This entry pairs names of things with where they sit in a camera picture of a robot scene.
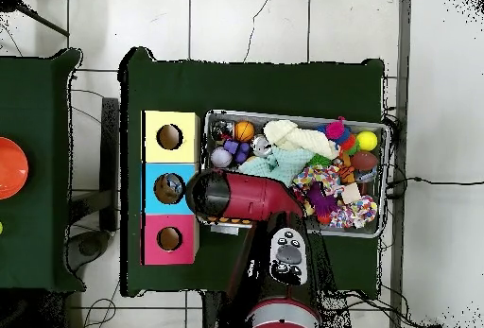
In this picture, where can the clear plastic packet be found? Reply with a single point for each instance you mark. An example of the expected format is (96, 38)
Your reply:
(174, 186)

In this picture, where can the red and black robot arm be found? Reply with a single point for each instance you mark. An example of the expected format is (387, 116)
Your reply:
(257, 196)

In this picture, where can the wooden box with three holes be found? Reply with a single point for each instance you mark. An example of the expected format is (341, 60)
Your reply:
(151, 160)

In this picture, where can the clear mesh bin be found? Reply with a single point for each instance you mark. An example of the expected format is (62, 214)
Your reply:
(355, 231)

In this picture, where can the white ball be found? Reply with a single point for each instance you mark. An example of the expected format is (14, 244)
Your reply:
(221, 157)

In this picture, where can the silver can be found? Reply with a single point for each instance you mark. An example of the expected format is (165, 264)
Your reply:
(261, 145)

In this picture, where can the small orange basketball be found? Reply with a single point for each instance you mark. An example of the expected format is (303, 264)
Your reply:
(243, 131)

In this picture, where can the mint green cloth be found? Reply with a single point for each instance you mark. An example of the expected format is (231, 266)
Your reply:
(283, 163)

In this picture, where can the cream yellow cloth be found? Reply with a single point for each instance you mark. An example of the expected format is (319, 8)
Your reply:
(302, 140)

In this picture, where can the polka dot cloth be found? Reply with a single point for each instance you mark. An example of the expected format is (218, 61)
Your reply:
(321, 180)

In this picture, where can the pink spiky ball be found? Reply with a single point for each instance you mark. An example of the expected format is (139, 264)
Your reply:
(334, 129)

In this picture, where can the brown toy football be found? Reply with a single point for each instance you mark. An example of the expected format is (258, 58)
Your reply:
(364, 162)

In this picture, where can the green side table cloth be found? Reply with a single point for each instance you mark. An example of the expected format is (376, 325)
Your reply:
(45, 101)

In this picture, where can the orange disc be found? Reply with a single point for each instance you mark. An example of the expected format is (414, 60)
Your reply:
(11, 168)

